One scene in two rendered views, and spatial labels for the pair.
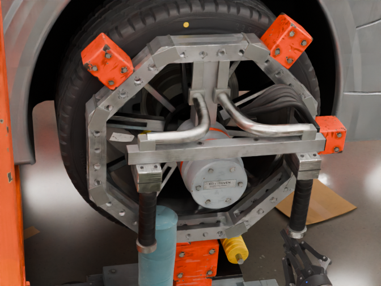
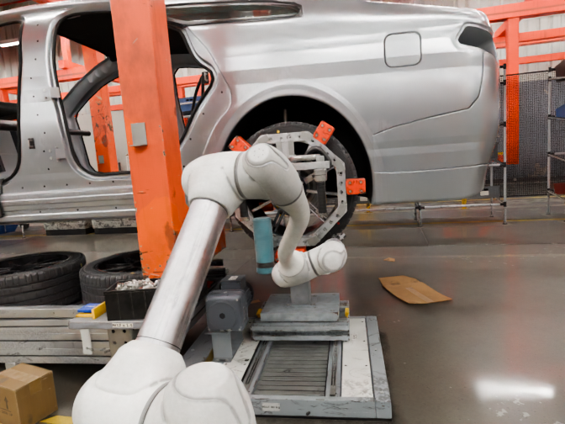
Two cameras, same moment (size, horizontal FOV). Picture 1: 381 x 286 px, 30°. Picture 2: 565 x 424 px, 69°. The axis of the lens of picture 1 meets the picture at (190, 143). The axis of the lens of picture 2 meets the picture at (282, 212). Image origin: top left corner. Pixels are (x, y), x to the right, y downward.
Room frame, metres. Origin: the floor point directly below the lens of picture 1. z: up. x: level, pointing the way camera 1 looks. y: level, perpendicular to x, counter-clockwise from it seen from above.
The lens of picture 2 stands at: (-0.35, -0.80, 1.00)
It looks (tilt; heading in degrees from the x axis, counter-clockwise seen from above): 7 degrees down; 24
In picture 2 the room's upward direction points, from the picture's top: 4 degrees counter-clockwise
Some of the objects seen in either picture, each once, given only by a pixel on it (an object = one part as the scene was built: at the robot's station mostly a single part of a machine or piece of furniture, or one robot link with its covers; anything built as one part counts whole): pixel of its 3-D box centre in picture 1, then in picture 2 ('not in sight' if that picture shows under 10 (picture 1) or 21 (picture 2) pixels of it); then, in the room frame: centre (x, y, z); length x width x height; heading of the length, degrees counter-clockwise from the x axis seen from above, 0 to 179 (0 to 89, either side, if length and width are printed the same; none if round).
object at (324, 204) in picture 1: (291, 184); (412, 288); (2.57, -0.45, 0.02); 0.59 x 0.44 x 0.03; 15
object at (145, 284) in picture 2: not in sight; (138, 296); (0.81, 0.36, 0.51); 0.20 x 0.14 x 0.13; 114
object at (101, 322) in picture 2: not in sight; (131, 316); (0.80, 0.40, 0.44); 0.43 x 0.17 x 0.03; 105
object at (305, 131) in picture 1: (264, 99); (304, 151); (1.37, -0.15, 1.03); 0.19 x 0.18 x 0.11; 15
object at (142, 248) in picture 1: (147, 217); (243, 203); (1.19, 0.08, 0.83); 0.04 x 0.04 x 0.16
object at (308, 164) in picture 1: (302, 158); (320, 174); (1.30, -0.24, 0.93); 0.09 x 0.05 x 0.05; 15
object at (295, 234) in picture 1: (300, 204); (321, 198); (1.27, -0.25, 0.83); 0.04 x 0.04 x 0.16
